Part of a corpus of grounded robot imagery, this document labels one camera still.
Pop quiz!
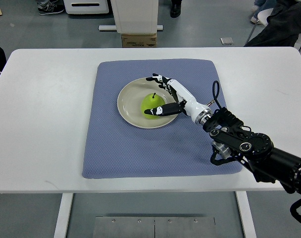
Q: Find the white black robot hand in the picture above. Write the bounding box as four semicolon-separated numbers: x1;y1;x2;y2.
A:
144;73;212;124

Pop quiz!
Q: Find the white base bar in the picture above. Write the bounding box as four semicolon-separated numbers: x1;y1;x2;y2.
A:
99;25;163;32

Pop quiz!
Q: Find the right white table leg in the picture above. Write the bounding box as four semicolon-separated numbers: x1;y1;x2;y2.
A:
235;191;256;238

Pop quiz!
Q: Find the white table leg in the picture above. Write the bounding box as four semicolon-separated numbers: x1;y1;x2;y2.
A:
53;193;73;238
235;191;256;238

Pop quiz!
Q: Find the white chair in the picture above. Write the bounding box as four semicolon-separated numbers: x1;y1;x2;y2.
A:
245;8;301;52

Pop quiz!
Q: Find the left white table leg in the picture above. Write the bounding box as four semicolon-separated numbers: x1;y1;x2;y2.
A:
53;193;73;238

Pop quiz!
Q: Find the white cabinet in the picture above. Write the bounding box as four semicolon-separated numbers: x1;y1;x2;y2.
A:
111;0;158;34

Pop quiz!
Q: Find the black sneaker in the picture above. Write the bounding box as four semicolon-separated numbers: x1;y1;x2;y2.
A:
36;0;65;15

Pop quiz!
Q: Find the green pear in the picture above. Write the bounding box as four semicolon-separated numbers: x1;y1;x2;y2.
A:
140;93;165;119

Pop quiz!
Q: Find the standing person in jeans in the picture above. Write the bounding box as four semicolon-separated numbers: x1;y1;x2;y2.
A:
170;0;182;18

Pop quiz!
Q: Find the beige round plate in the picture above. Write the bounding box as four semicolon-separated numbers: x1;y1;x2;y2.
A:
117;78;177;129

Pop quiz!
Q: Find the white machine with slot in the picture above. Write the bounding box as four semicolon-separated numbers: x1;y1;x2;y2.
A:
63;0;109;14

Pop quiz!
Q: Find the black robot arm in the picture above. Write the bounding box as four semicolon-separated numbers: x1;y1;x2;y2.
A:
201;107;301;223

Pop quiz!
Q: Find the blue textured mat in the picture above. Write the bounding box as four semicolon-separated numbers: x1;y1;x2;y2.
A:
82;59;242;179

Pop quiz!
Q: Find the cardboard box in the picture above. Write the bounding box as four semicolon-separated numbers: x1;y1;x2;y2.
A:
121;33;157;48

